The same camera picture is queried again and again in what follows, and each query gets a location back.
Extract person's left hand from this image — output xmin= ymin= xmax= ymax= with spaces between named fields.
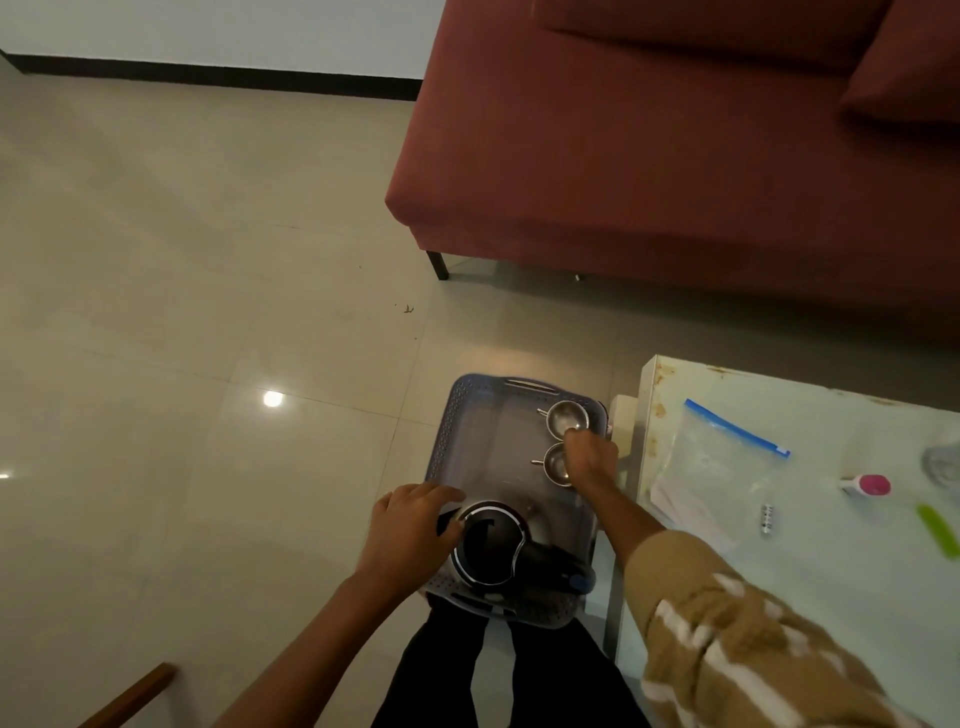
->
xmin=354 ymin=482 xmax=468 ymax=603

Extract person's right hand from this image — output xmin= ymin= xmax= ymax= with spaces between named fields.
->
xmin=562 ymin=427 xmax=621 ymax=498

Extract small steel cup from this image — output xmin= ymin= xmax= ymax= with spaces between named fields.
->
xmin=536 ymin=399 xmax=594 ymax=441
xmin=531 ymin=441 xmax=577 ymax=488

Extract black electric kettle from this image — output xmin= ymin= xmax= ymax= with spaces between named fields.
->
xmin=437 ymin=500 xmax=598 ymax=610

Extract person's left forearm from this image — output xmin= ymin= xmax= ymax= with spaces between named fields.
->
xmin=213 ymin=573 xmax=421 ymax=728

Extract person's right forearm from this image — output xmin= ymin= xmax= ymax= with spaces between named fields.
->
xmin=576 ymin=480 xmax=927 ymax=728

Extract blue plastic tray basket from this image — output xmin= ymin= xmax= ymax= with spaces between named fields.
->
xmin=422 ymin=373 xmax=613 ymax=630

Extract clear zip bag blue seal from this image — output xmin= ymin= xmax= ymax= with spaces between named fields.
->
xmin=648 ymin=398 xmax=793 ymax=526

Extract white paper sheets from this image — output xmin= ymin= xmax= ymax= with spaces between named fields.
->
xmin=648 ymin=480 xmax=742 ymax=554

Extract person's left leg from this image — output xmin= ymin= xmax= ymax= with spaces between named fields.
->
xmin=372 ymin=600 xmax=520 ymax=728

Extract person's leg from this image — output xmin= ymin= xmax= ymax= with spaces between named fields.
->
xmin=372 ymin=600 xmax=520 ymax=728
xmin=508 ymin=611 xmax=655 ymax=728

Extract person's right leg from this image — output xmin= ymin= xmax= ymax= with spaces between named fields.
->
xmin=508 ymin=611 xmax=655 ymax=728

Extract dark red sofa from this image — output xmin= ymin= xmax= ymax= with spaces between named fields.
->
xmin=384 ymin=0 xmax=960 ymax=310

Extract pink and white small container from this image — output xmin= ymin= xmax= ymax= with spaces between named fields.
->
xmin=839 ymin=472 xmax=893 ymax=498

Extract white low table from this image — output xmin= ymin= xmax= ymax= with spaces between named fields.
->
xmin=603 ymin=354 xmax=960 ymax=728

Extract clear glass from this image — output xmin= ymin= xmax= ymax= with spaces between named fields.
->
xmin=921 ymin=442 xmax=960 ymax=490

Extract green plastic stick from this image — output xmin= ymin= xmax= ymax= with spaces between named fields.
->
xmin=915 ymin=504 xmax=960 ymax=561

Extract dark red sofa back cushion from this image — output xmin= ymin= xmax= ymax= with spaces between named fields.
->
xmin=531 ymin=0 xmax=895 ymax=74

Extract dark red throw pillow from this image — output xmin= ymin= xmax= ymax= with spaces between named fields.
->
xmin=838 ymin=0 xmax=960 ymax=126

